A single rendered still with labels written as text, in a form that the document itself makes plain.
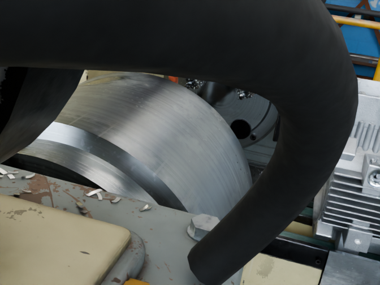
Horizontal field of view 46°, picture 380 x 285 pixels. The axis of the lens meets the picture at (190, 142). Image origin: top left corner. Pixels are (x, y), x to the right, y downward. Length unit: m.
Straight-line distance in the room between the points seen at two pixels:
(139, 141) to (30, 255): 0.16
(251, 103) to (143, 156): 0.59
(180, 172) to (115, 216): 0.11
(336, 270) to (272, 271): 0.09
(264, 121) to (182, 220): 0.67
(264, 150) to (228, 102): 0.29
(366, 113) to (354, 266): 0.21
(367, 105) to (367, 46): 5.08
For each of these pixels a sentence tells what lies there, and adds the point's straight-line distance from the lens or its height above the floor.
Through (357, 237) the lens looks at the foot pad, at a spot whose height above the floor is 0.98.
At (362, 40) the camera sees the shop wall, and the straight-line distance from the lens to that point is 5.65.
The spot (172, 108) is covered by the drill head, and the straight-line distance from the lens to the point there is 0.38.
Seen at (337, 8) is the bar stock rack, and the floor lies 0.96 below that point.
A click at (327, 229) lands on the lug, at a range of 0.64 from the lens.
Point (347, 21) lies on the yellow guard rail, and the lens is 2.88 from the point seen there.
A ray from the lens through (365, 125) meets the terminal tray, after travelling 0.60.
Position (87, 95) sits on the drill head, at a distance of 0.37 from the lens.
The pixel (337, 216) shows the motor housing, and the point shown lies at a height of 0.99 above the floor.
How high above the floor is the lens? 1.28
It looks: 23 degrees down
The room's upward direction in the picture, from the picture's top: 7 degrees clockwise
